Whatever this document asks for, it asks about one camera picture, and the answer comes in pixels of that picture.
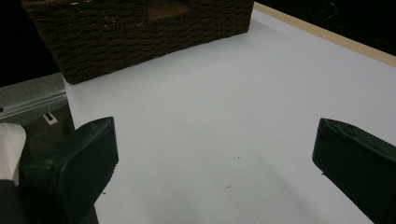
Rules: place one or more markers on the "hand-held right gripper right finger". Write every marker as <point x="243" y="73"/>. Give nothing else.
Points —
<point x="358" y="161"/>

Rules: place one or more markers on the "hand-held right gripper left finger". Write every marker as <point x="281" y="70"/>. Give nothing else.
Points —
<point x="77" y="161"/>

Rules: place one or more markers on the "dark brown woven basket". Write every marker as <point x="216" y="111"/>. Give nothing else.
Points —
<point x="140" y="34"/>

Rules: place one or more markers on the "small white label sticker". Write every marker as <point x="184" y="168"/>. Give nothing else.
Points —
<point x="50" y="118"/>

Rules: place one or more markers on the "white fabric object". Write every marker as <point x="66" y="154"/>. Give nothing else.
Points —
<point x="11" y="149"/>

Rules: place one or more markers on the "metal floor rail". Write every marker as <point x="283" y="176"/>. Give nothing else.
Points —
<point x="31" y="104"/>

